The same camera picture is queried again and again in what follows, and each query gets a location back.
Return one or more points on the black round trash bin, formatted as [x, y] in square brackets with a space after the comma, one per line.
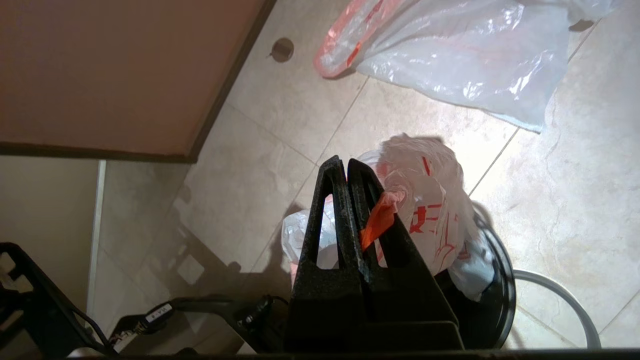
[500, 310]

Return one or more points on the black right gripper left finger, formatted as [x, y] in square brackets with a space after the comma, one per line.
[325, 300]

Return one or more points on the white red plastic bag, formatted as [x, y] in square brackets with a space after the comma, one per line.
[430, 180]

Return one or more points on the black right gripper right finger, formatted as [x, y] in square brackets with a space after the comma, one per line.
[400, 300]

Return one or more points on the white red plastic bin liner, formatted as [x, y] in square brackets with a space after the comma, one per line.
[465, 55]

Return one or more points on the round metal floor drain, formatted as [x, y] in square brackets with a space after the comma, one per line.
[282, 50]

